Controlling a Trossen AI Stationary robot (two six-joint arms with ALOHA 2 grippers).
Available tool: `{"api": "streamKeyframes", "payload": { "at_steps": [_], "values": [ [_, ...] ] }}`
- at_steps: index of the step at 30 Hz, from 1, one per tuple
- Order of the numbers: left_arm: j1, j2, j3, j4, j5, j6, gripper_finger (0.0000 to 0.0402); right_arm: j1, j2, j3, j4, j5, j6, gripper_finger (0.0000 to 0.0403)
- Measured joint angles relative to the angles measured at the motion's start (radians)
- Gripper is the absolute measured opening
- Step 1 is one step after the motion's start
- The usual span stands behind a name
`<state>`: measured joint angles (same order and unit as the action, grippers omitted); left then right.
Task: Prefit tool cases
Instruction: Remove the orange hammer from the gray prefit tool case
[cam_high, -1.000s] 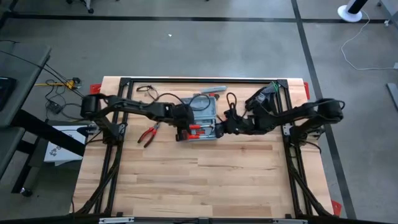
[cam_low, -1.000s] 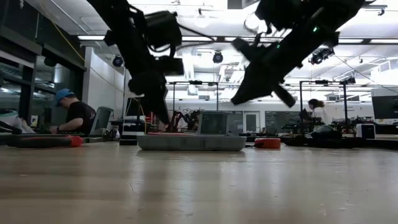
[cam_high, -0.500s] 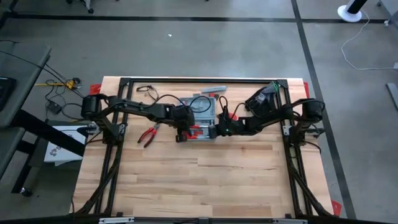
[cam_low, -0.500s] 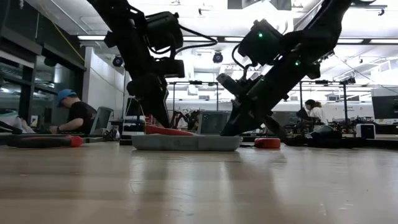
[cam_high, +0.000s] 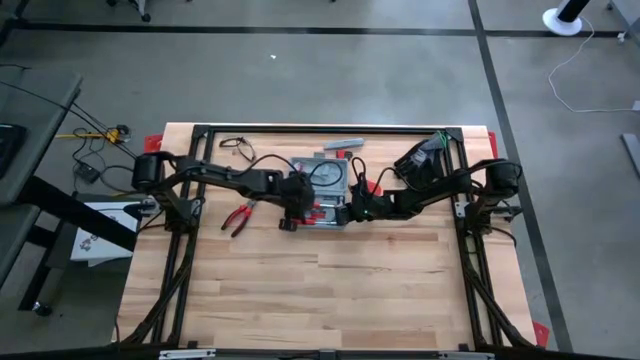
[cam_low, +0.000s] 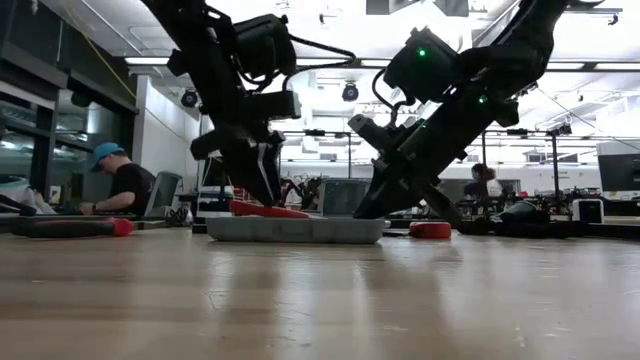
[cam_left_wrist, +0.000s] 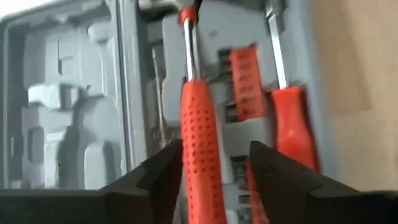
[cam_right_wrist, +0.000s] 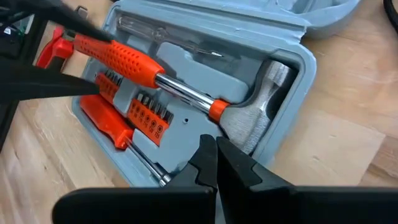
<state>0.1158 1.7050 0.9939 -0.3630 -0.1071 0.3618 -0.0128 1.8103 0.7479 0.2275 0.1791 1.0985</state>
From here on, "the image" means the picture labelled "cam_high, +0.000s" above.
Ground red handled screwdriver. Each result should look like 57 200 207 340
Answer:
294 213 335 227

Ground black aluminium table frame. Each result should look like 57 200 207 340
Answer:
122 123 536 351

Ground grey plastic tool case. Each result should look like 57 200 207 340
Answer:
288 150 354 230

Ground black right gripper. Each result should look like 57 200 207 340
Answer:
333 186 399 227

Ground grey desk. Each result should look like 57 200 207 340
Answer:
0 64 139 316

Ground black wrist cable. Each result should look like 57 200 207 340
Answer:
349 156 419 194
244 153 346 189

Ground white round fan base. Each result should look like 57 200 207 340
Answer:
542 0 596 37

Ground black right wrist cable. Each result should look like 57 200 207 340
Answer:
349 156 419 194

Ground black work glove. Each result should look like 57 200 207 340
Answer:
393 142 431 177
409 135 451 191

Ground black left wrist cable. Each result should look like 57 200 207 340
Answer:
244 153 346 189

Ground grey utility knife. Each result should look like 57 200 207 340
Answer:
323 138 366 151

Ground silver metal bracket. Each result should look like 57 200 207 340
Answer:
438 351 496 360
158 348 217 360

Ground black keyboard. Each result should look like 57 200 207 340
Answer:
0 123 28 179

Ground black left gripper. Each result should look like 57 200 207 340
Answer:
277 172 318 233

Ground white cardboard box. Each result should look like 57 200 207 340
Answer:
69 201 142 266

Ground clear safety glasses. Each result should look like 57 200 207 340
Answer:
218 137 258 163

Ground yellow plug cable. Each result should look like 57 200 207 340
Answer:
54 127 124 146

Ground white floor cable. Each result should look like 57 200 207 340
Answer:
547 17 640 114

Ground office chair base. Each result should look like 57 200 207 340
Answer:
106 0 152 24

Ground red black handled pliers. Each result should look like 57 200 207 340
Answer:
220 199 259 239

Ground black power adapter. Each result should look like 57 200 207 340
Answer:
74 162 101 184

